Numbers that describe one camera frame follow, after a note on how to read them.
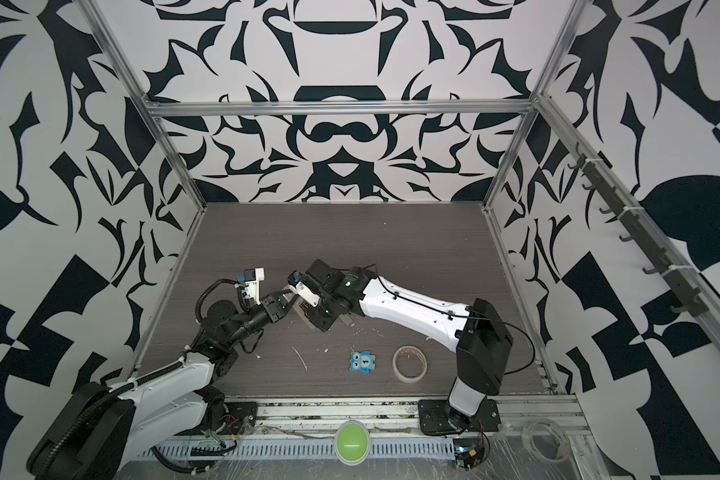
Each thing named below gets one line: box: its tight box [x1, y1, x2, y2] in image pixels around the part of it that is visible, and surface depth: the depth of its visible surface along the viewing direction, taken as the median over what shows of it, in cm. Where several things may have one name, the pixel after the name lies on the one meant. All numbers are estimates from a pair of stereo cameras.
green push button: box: [334, 420, 371, 466], surface depth 71 cm
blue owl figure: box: [349, 351, 376, 373], surface depth 83 cm
